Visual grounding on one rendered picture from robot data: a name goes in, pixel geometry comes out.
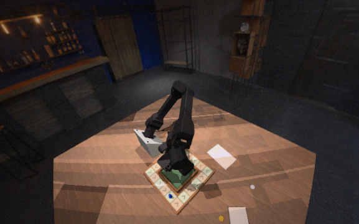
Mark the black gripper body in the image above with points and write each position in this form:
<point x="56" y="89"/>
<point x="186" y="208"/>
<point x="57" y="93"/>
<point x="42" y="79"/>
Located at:
<point x="184" y="171"/>

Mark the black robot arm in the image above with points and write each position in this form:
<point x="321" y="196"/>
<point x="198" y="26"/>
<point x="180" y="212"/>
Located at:
<point x="176" y="157"/>

